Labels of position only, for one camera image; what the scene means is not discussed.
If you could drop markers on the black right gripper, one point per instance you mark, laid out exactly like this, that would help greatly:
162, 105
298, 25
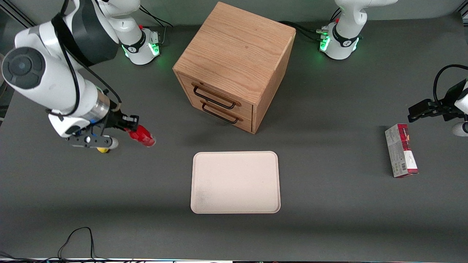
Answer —
116, 119

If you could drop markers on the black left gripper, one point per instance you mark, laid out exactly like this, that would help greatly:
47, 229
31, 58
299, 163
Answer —
448, 103

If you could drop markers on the red coke bottle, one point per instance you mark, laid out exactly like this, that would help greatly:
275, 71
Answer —
144, 138

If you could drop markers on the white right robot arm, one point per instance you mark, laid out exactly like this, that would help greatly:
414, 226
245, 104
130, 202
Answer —
40, 80

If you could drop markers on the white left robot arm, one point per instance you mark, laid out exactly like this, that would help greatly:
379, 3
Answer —
347, 22

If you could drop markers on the cream plastic tray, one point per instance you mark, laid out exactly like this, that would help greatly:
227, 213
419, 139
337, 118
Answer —
235, 182

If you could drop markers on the yellow lemon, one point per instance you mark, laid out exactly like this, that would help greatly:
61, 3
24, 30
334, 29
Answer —
103, 150

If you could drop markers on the grey and red carton box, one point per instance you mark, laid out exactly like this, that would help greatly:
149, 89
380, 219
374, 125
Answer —
400, 153

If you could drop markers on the wooden drawer front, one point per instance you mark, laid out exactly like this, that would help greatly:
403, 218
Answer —
241, 122
219, 95

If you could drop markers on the oak wooden drawer cabinet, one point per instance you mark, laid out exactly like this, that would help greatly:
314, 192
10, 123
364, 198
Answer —
234, 47

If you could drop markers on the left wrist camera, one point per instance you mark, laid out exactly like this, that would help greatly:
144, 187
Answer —
461, 129

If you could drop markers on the aluminium frame profile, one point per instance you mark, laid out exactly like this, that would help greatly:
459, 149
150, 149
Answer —
12, 12

